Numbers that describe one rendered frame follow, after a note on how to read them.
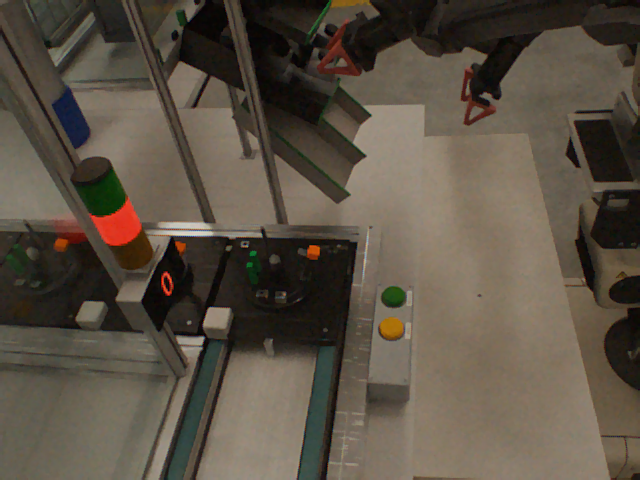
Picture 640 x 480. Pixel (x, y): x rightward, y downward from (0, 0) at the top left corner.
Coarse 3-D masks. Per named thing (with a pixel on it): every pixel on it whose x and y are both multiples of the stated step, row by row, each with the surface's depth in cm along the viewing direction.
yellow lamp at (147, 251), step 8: (144, 232) 75; (136, 240) 73; (144, 240) 75; (112, 248) 73; (120, 248) 73; (128, 248) 73; (136, 248) 74; (144, 248) 75; (152, 248) 78; (120, 256) 74; (128, 256) 74; (136, 256) 75; (144, 256) 76; (152, 256) 77; (120, 264) 76; (128, 264) 75; (136, 264) 76; (144, 264) 76
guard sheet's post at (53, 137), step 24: (0, 24) 54; (0, 48) 54; (0, 72) 57; (24, 72) 58; (24, 96) 58; (48, 120) 63; (48, 144) 63; (72, 168) 66; (72, 192) 68; (168, 336) 93; (168, 360) 95
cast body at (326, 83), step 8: (312, 56) 102; (320, 56) 101; (336, 56) 104; (312, 64) 102; (328, 64) 102; (296, 72) 106; (304, 72) 104; (312, 72) 103; (304, 80) 105; (312, 80) 104; (320, 80) 104; (328, 80) 104; (336, 80) 105; (312, 88) 105; (320, 88) 105; (328, 88) 105
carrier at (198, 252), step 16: (176, 240) 121; (192, 240) 120; (208, 240) 120; (224, 240) 119; (192, 256) 117; (208, 256) 117; (224, 256) 118; (192, 272) 114; (208, 272) 114; (192, 288) 111; (208, 288) 111; (176, 304) 109; (192, 304) 108; (208, 304) 109; (176, 320) 106; (192, 320) 106
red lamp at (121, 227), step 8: (128, 200) 71; (128, 208) 71; (112, 216) 69; (120, 216) 70; (128, 216) 71; (136, 216) 73; (96, 224) 71; (104, 224) 70; (112, 224) 70; (120, 224) 70; (128, 224) 71; (136, 224) 73; (104, 232) 71; (112, 232) 71; (120, 232) 71; (128, 232) 72; (136, 232) 73; (112, 240) 72; (120, 240) 72; (128, 240) 73
